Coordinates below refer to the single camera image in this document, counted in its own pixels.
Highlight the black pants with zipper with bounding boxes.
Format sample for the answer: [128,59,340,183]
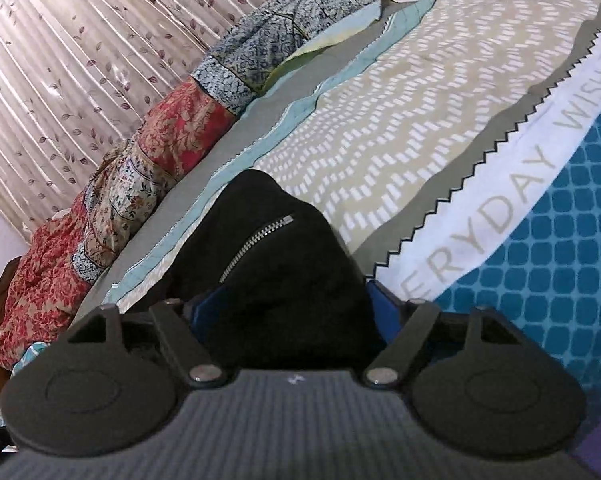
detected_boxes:
[132,170,385,372]

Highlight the red floral patchwork quilt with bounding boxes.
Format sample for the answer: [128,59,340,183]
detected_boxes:
[0,0,380,370]

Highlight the patterned bedsheet with teal stripes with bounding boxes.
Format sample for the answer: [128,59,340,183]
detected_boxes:
[0,0,601,441]

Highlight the floral beige curtain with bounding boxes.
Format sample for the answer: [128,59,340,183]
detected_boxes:
[0,0,266,238]

